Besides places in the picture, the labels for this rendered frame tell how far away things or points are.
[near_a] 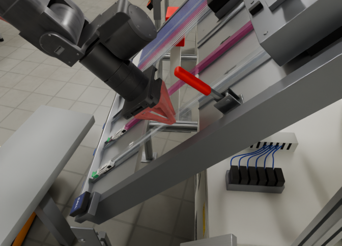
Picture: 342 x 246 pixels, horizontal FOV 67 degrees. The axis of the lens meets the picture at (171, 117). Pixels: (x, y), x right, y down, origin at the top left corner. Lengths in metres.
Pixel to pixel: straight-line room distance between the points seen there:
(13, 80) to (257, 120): 2.39
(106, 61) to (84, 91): 1.82
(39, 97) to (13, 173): 1.38
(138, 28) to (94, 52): 0.08
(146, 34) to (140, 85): 0.10
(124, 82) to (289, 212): 0.59
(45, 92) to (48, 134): 1.30
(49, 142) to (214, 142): 0.73
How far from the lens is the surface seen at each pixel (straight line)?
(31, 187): 0.92
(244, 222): 0.77
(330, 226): 0.59
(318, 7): 0.35
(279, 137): 0.92
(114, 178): 0.61
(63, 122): 1.08
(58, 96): 2.24
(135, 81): 0.43
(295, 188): 0.87
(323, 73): 0.34
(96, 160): 0.74
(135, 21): 0.38
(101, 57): 0.41
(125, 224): 1.44
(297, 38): 0.35
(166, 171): 0.46
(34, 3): 0.38
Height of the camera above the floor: 1.30
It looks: 44 degrees down
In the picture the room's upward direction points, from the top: straight up
